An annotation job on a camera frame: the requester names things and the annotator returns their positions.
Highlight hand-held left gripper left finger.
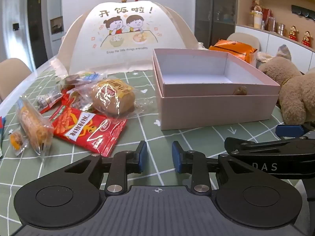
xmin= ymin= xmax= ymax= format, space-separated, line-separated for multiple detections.
xmin=64 ymin=141 xmax=147 ymax=197

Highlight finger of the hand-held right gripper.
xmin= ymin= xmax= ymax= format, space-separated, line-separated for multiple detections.
xmin=225 ymin=137 xmax=315 ymax=156
xmin=276 ymin=122 xmax=315 ymax=138

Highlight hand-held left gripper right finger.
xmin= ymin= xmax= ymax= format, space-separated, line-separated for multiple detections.
xmin=172 ymin=141 xmax=251 ymax=196

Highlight pink cardboard box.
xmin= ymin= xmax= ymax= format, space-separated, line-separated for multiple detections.
xmin=152 ymin=48 xmax=281 ymax=131

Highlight brown teddy bear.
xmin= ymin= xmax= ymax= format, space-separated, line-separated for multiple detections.
xmin=258 ymin=45 xmax=315 ymax=126

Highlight red snack packet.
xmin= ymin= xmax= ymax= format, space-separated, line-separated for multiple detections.
xmin=50 ymin=105 xmax=127 ymax=157

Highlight clear bread packet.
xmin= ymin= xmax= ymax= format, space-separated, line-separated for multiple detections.
xmin=81 ymin=77 xmax=148 ymax=116

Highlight red packet with clear window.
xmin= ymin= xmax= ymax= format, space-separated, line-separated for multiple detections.
xmin=60 ymin=88 xmax=94 ymax=111

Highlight clear packet with blue print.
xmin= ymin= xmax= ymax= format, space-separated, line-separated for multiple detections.
xmin=61 ymin=71 xmax=107 ymax=89

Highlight orange snack bag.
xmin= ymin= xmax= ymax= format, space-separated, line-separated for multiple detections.
xmin=209 ymin=39 xmax=258 ymax=63

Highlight beige chair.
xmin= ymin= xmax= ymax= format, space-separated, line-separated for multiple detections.
xmin=0 ymin=58 xmax=32 ymax=101
xmin=226 ymin=33 xmax=260 ymax=52

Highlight yellow cup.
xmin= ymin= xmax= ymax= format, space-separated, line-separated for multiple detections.
xmin=253 ymin=13 xmax=263 ymax=29

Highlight long clear cake packet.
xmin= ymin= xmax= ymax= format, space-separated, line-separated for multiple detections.
xmin=16 ymin=96 xmax=55 ymax=163

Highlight black hook strip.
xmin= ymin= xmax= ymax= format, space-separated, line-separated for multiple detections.
xmin=292 ymin=5 xmax=315 ymax=19

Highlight small orange candy packet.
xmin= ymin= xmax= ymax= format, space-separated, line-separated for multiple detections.
xmin=7 ymin=128 xmax=27 ymax=156

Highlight white printed food cover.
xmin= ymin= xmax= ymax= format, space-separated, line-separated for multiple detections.
xmin=57 ymin=1 xmax=198 ymax=75

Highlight dark glass cabinet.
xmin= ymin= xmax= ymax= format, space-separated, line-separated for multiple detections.
xmin=194 ymin=0 xmax=238 ymax=48

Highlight dark door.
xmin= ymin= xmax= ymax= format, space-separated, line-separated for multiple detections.
xmin=27 ymin=0 xmax=48 ymax=69

